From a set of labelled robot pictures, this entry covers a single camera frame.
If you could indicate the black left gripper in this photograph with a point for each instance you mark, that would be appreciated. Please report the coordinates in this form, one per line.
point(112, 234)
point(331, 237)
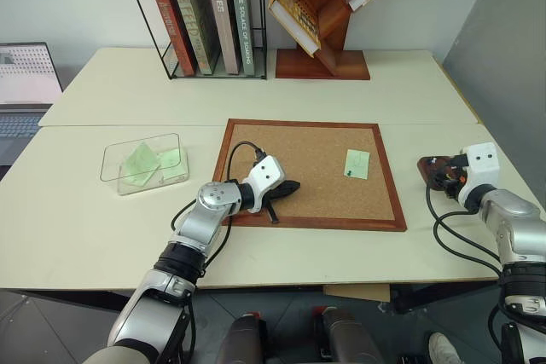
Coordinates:
point(275, 194)

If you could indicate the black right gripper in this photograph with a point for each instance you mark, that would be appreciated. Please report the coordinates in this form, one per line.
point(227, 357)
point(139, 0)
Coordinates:
point(454, 172)

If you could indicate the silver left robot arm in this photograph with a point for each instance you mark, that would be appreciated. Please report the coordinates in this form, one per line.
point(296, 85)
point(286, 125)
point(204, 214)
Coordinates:
point(205, 215)

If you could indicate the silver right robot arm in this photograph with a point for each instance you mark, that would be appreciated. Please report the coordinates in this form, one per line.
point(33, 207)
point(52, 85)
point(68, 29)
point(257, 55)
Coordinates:
point(516, 221)

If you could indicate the green sticky note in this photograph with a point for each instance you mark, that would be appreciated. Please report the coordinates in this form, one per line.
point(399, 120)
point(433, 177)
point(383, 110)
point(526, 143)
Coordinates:
point(138, 163)
point(358, 161)
point(172, 163)

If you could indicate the clear plastic box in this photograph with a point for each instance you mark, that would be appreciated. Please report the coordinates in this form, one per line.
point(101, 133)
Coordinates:
point(145, 165)

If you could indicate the wood-framed cork board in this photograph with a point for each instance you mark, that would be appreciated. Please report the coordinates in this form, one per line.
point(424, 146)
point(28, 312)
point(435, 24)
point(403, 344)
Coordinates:
point(315, 155)

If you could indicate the brown cardboard piece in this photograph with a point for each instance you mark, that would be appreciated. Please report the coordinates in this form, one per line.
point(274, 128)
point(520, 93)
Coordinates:
point(358, 292)

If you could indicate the grey partition panel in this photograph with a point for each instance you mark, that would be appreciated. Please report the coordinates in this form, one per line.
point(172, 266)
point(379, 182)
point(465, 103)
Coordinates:
point(503, 61)

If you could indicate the dark rounded shape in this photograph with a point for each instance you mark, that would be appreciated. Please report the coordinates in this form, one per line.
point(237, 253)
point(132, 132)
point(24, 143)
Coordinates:
point(345, 336)
point(243, 340)

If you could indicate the brown wooden tree bookshelf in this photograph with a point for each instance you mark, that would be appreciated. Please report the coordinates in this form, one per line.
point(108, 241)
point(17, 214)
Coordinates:
point(328, 61)

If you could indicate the white shoe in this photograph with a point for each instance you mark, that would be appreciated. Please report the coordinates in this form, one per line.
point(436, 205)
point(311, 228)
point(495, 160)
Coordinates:
point(443, 349)

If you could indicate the grey-green Solace book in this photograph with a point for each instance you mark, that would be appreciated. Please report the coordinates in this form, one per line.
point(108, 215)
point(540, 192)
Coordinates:
point(244, 27)

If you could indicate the yellow patterned book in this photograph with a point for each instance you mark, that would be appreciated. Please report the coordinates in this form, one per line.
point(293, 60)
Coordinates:
point(294, 10)

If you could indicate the beige HOMES book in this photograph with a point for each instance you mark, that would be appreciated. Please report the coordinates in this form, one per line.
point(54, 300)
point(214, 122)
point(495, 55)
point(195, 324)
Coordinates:
point(222, 14)

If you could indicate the olive FEED book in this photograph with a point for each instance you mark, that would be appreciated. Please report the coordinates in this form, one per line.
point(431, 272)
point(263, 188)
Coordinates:
point(194, 19)

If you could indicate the red hardcover book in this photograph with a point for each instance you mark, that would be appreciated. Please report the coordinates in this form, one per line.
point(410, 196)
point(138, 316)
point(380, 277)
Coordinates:
point(168, 23)

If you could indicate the grey open laptop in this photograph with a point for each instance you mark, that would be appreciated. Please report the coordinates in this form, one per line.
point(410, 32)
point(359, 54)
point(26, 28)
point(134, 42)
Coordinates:
point(25, 78)

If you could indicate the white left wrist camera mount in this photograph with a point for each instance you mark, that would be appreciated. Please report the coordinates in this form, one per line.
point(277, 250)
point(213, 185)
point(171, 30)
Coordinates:
point(266, 172)

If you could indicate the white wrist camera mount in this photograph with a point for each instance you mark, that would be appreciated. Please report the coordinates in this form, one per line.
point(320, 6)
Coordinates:
point(266, 172)
point(482, 161)

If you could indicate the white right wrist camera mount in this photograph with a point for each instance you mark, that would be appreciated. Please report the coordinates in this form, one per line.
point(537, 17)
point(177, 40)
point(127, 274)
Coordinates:
point(482, 161)

